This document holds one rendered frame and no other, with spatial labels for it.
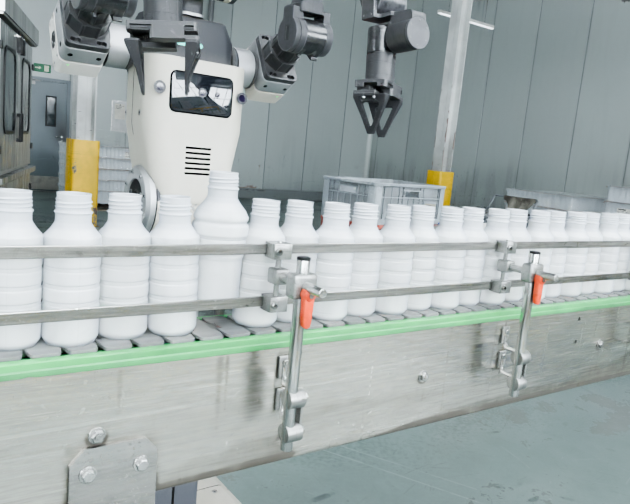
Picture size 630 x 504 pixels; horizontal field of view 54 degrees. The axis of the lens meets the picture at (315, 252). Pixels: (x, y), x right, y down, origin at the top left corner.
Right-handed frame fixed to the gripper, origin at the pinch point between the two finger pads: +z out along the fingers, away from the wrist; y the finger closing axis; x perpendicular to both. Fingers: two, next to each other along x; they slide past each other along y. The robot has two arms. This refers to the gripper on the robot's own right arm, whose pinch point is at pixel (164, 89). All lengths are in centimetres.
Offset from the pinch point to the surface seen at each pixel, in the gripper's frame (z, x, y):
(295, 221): 20.7, -12.9, 17.8
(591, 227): 21, 19, 81
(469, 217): 20, 3, 49
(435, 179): -89, 936, 379
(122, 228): 21.7, -24.0, -3.0
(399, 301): 32.6, -4.7, 34.5
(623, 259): 28, 24, 92
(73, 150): -102, 715, -169
